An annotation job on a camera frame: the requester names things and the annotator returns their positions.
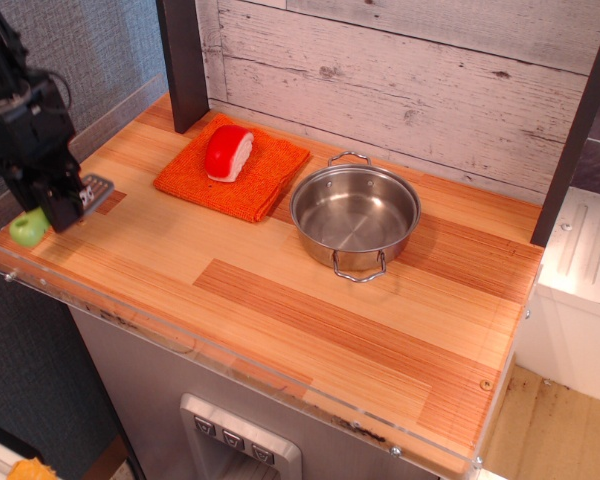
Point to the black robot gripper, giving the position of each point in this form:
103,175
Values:
35,161

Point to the green handled grey spatula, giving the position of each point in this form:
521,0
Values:
29,228

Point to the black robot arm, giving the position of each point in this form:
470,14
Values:
16,78

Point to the red white toy sushi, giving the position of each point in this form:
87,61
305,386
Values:
227,152

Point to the orange folded cloth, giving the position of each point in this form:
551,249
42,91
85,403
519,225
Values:
273,163

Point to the grey cabinet front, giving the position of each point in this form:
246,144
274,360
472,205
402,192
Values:
146,383

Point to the clear acrylic table guard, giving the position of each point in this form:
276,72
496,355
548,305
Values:
412,360

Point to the silver dispenser panel with buttons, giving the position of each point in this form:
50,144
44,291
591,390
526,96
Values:
235,440

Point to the yellow object bottom left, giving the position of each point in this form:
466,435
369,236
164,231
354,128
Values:
31,469

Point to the stainless steel pot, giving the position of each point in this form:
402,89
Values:
354,216

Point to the white cabinet at right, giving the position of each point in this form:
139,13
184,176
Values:
559,339

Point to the dark grey left post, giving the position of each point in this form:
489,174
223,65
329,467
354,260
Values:
183,55

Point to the dark grey post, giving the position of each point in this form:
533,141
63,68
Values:
183,55
567,165

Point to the dark grey right post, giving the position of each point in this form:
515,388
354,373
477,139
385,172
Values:
567,165

